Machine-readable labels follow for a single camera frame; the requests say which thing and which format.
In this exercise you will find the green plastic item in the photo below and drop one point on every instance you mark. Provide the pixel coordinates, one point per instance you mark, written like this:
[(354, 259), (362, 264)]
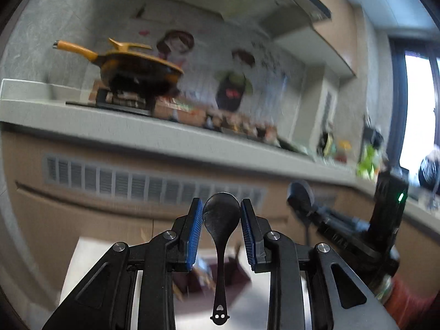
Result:
[(367, 161)]

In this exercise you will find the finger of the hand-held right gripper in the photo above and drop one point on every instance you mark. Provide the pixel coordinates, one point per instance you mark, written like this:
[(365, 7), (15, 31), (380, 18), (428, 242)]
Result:
[(340, 225)]

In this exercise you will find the window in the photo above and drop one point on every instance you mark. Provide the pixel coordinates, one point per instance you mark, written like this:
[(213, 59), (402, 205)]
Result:
[(416, 110)]

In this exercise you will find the wall poster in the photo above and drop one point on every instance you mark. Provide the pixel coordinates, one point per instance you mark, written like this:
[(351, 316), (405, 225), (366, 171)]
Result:
[(206, 58)]

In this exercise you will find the dark round object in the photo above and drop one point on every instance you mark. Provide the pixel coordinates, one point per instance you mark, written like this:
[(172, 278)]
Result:
[(429, 172)]

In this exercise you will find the wooden kitchen counter cabinet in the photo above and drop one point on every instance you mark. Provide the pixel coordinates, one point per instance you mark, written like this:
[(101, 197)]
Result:
[(86, 220)]

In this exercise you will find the grey range hood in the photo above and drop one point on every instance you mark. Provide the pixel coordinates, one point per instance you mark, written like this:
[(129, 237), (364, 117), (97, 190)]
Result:
[(275, 3)]

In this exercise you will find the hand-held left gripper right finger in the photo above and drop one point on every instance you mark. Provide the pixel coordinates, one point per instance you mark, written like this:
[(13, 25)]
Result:
[(248, 233)]

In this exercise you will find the beige upper cabinet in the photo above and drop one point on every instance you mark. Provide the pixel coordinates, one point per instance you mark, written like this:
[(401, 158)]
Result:
[(337, 41)]

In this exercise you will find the long grey vent grille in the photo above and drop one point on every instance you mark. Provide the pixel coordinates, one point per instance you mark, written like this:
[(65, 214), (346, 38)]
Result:
[(120, 182)]

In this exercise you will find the purple plastic utensil holder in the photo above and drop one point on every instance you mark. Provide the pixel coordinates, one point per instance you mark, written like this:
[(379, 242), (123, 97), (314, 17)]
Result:
[(237, 276)]

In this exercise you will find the black spoon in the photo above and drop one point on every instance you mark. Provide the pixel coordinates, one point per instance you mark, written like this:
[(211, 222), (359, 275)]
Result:
[(220, 213)]

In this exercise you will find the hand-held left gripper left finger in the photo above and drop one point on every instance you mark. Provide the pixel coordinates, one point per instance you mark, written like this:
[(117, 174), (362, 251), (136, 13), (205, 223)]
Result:
[(194, 233)]

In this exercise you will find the row of small jars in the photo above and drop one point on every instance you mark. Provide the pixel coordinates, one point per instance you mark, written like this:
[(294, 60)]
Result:
[(240, 129)]

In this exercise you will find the yellow frying pan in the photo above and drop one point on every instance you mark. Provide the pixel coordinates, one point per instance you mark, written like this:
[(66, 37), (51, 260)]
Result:
[(137, 65)]

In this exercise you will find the gas stove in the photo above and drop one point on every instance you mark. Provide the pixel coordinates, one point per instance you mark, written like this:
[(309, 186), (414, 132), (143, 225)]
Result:
[(123, 101)]

